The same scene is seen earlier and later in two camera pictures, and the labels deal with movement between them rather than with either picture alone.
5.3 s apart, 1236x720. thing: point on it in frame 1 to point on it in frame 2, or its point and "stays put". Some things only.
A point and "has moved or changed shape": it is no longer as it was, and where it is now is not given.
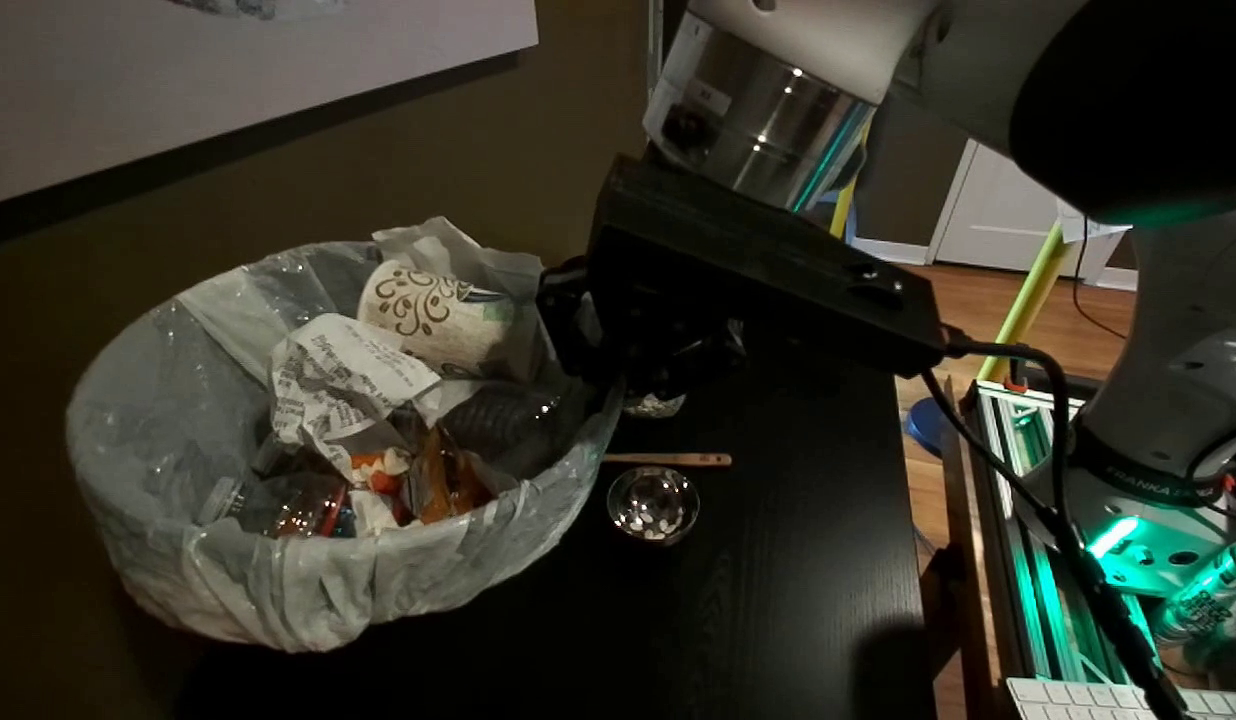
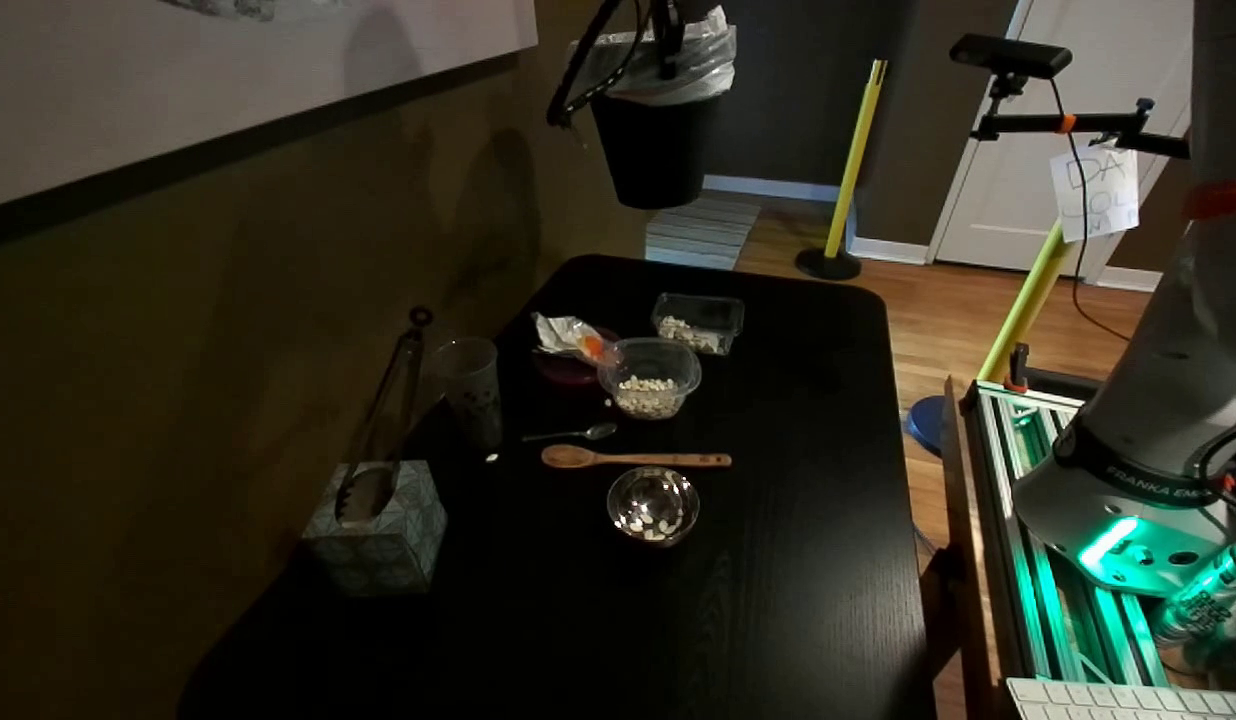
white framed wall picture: [84, 91] stays put
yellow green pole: [1007, 337] stays put
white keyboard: [1121, 703] stays put
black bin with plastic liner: [281, 451] has moved or changed shape
